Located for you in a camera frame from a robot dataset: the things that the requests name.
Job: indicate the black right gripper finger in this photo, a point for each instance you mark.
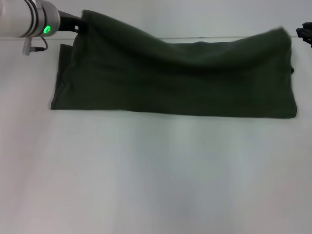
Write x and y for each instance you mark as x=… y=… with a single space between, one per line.
x=299 y=33

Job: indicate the dark green printed t-shirt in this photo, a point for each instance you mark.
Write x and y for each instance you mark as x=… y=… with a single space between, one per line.
x=170 y=80

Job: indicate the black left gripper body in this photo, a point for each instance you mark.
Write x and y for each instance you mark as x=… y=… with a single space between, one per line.
x=68 y=21

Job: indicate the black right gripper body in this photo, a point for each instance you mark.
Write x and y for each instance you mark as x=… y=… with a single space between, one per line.
x=308 y=33

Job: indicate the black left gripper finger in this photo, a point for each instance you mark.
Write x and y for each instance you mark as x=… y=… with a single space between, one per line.
x=79 y=27

